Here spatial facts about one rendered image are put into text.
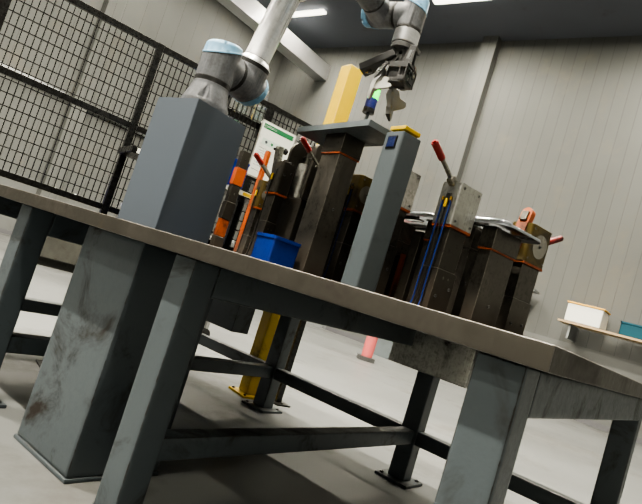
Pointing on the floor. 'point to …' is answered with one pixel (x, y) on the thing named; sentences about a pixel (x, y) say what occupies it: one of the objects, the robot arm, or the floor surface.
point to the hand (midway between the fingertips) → (376, 110)
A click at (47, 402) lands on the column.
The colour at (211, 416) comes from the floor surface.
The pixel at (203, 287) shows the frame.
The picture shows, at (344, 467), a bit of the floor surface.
